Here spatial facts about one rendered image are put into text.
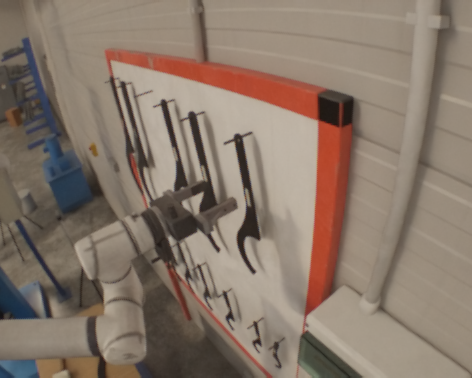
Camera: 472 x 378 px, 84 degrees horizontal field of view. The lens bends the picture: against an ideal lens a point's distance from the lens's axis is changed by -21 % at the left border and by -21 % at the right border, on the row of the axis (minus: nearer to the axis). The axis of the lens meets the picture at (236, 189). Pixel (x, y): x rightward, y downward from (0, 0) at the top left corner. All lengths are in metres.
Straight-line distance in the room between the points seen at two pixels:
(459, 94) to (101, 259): 0.68
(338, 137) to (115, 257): 0.48
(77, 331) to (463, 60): 0.79
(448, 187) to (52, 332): 0.76
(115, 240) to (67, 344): 0.24
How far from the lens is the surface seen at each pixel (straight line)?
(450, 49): 0.49
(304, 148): 0.66
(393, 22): 0.52
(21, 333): 0.72
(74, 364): 2.10
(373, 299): 0.74
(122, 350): 0.65
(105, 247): 0.66
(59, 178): 4.88
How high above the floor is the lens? 2.58
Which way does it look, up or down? 34 degrees down
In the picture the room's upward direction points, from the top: 7 degrees counter-clockwise
